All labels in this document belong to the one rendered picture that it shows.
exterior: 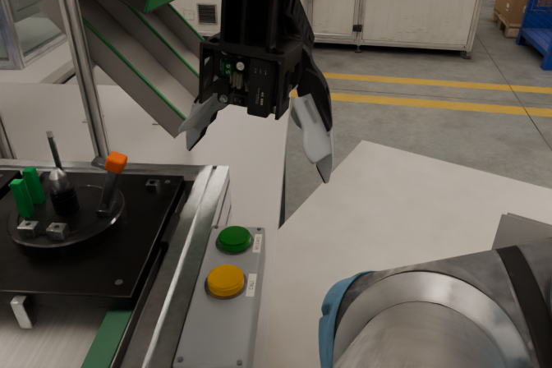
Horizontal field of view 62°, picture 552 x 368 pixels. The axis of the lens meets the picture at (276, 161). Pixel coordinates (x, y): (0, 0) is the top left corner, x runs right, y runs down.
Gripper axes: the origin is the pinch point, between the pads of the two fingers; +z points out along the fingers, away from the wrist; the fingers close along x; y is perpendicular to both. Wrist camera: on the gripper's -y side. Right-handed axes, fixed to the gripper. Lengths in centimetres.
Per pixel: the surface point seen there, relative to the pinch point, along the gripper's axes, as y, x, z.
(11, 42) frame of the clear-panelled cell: -69, -100, 19
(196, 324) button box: 10.1, -1.9, 14.1
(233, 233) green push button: -2.8, -3.2, 12.2
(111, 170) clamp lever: 0.7, -17.5, 5.0
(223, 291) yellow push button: 6.1, -0.8, 12.8
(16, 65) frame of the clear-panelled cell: -69, -101, 27
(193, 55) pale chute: -47, -30, 5
